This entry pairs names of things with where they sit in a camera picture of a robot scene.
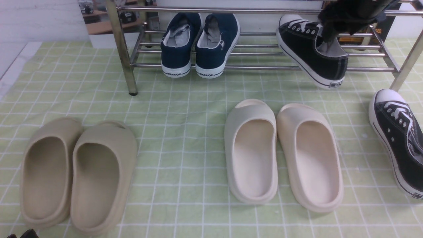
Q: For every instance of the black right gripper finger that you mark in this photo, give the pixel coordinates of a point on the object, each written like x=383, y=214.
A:
x=30, y=233

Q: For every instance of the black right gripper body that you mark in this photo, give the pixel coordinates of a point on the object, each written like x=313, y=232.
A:
x=351, y=16

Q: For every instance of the black canvas sneaker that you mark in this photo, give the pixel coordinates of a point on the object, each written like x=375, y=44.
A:
x=301, y=40
x=396, y=126

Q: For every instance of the chrome metal shoe rack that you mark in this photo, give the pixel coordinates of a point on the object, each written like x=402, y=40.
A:
x=129, y=61

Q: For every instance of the dark image processing poster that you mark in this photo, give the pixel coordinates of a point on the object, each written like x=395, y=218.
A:
x=382, y=27

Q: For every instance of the left tan foam slide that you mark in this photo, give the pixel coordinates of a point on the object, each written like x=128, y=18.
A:
x=47, y=173

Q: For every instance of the tan foam slide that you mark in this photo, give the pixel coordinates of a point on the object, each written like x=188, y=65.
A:
x=104, y=159
x=47, y=173

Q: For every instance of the right tan foam slide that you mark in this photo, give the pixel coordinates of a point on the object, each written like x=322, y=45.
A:
x=104, y=159

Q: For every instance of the right navy canvas sneaker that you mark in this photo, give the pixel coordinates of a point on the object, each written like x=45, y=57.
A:
x=215, y=44

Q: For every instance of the navy canvas sneaker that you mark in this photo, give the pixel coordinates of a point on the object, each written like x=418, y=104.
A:
x=215, y=44
x=176, y=45

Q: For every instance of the right cream foam slide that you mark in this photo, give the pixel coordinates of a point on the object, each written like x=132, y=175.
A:
x=310, y=151

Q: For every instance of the cream foam slide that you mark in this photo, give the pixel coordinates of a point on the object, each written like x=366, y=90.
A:
x=310, y=151
x=250, y=135

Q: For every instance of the left cream foam slide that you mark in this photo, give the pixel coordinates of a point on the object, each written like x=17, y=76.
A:
x=250, y=135

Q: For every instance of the left navy canvas sneaker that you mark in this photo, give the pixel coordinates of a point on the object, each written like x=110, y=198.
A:
x=176, y=45

